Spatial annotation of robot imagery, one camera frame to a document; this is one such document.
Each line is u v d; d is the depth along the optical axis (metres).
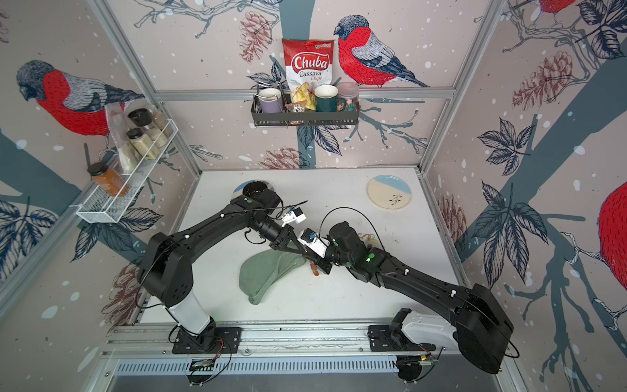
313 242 0.65
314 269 0.83
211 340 0.68
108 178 0.66
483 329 0.40
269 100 0.81
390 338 0.65
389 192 1.12
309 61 0.78
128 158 0.71
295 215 0.76
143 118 0.78
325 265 0.67
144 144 0.76
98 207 0.68
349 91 0.84
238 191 1.13
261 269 0.86
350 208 0.67
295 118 0.87
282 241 0.69
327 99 0.80
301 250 0.75
